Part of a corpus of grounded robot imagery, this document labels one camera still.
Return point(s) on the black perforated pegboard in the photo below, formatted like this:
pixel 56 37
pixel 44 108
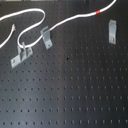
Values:
pixel 80 82

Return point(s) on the grey metal clip middle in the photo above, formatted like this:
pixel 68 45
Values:
pixel 45 32

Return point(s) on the grey metal clip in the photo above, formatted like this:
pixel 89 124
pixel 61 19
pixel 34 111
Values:
pixel 112 31
pixel 23 54
pixel 45 32

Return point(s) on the grey metal clip left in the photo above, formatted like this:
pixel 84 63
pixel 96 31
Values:
pixel 23 54

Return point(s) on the grey metal clip right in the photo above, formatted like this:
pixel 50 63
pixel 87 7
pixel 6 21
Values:
pixel 112 31

